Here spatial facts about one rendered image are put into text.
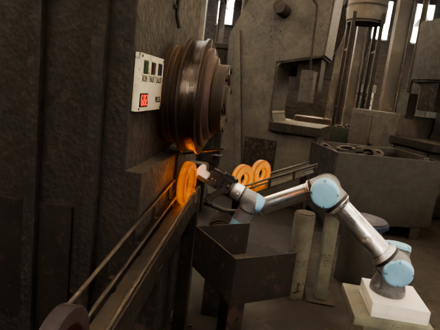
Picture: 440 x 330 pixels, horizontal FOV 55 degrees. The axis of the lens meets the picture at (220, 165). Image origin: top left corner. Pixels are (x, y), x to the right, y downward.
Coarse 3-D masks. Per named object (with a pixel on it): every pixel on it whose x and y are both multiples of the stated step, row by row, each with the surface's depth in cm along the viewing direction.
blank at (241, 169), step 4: (240, 164) 220; (244, 164) 220; (236, 168) 217; (240, 168) 216; (244, 168) 218; (248, 168) 221; (236, 172) 215; (240, 172) 216; (244, 172) 219; (248, 172) 221; (252, 172) 224; (236, 176) 215; (240, 176) 217; (244, 176) 224; (248, 176) 222; (252, 176) 225; (240, 180) 218; (244, 180) 224; (248, 180) 223; (252, 180) 225; (244, 184) 222
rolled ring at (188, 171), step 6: (186, 162) 174; (192, 162) 175; (186, 168) 170; (192, 168) 176; (180, 174) 169; (186, 174) 169; (192, 174) 182; (180, 180) 168; (186, 180) 169; (192, 180) 183; (180, 186) 168; (186, 186) 171; (192, 186) 183; (180, 192) 169; (186, 192) 181; (180, 198) 171; (186, 198) 173
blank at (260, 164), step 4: (260, 160) 230; (264, 160) 230; (256, 164) 227; (260, 164) 228; (264, 164) 230; (268, 164) 234; (252, 168) 227; (256, 168) 226; (260, 168) 228; (264, 168) 231; (268, 168) 235; (256, 172) 227; (264, 172) 235; (268, 172) 235; (256, 176) 227; (264, 176) 234; (268, 176) 236; (256, 180) 228; (256, 184) 229
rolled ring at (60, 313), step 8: (64, 304) 76; (72, 304) 77; (56, 312) 73; (64, 312) 73; (72, 312) 74; (80, 312) 78; (48, 320) 71; (56, 320) 71; (64, 320) 72; (72, 320) 75; (80, 320) 79; (88, 320) 83; (40, 328) 70; (48, 328) 70; (56, 328) 70; (64, 328) 72; (72, 328) 80; (80, 328) 80; (88, 328) 83
